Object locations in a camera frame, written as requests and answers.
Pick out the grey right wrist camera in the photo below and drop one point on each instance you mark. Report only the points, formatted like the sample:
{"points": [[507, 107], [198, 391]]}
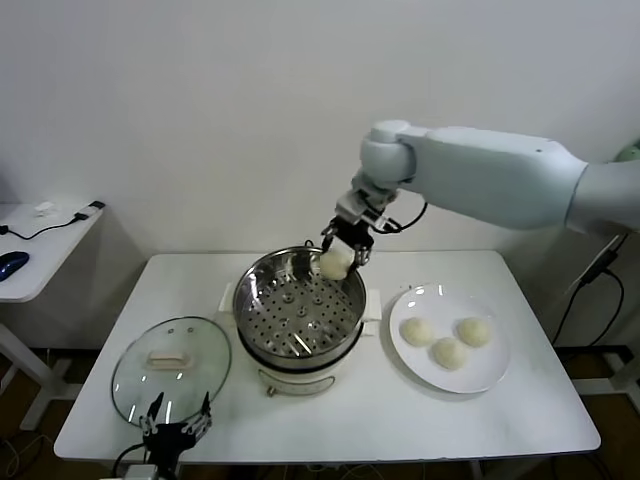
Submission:
{"points": [[352, 206]]}

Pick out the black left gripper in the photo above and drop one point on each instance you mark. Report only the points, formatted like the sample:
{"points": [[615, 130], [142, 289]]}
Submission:
{"points": [[167, 442]]}

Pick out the white round plate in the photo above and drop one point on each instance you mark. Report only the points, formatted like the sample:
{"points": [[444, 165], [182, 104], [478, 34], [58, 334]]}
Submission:
{"points": [[450, 310]]}

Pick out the blue computer mouse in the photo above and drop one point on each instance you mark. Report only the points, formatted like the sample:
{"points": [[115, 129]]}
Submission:
{"points": [[12, 264]]}

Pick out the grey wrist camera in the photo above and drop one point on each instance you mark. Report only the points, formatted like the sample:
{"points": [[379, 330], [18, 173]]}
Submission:
{"points": [[352, 206], [140, 472]]}

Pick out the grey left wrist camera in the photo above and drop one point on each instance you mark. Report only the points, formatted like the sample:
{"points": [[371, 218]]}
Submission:
{"points": [[140, 472]]}

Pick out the round glass pot lid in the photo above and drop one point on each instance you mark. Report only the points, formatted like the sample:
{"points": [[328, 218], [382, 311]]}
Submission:
{"points": [[170, 365]]}

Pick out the small black plug device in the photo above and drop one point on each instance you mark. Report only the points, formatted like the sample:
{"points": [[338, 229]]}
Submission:
{"points": [[92, 206]]}

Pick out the white side desk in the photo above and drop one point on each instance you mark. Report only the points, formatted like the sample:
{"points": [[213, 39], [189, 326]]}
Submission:
{"points": [[40, 260]]}

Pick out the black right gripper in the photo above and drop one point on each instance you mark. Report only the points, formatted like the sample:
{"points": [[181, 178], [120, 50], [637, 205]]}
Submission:
{"points": [[352, 232]]}

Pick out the small white desk object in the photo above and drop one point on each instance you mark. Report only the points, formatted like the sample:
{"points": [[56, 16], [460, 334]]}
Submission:
{"points": [[42, 209]]}

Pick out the pale green appliance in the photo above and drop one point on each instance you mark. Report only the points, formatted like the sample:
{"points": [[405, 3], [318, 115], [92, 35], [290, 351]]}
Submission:
{"points": [[630, 152]]}

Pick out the white steamed baozi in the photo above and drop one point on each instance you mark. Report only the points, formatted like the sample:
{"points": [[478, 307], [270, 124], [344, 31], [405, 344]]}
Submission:
{"points": [[417, 331], [450, 354], [474, 331], [336, 265]]}

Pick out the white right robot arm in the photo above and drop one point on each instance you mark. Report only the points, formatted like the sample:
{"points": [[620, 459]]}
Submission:
{"points": [[490, 175]]}

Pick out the perforated steel steamer basket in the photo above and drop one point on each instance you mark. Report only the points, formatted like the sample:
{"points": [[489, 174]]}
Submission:
{"points": [[300, 320]]}

